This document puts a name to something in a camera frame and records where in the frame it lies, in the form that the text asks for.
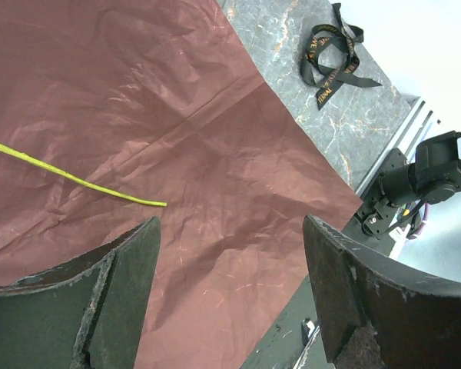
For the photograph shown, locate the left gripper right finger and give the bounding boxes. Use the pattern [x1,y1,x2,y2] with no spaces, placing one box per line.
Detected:
[303,215,461,368]

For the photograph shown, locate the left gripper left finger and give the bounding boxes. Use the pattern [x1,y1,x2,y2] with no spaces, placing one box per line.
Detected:
[0,217,161,368]

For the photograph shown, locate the orange brown flower stem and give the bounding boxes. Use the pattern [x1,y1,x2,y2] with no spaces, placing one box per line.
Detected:
[0,143,167,208]

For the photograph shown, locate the flower bouquet red paper wrap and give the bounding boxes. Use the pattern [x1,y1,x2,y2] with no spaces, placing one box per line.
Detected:
[0,1,360,368]

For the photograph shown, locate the black ribbon gold lettering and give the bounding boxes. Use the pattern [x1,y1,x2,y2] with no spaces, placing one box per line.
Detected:
[300,2,382,109]

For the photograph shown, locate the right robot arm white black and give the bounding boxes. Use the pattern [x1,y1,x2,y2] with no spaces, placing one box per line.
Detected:
[354,131,461,238]

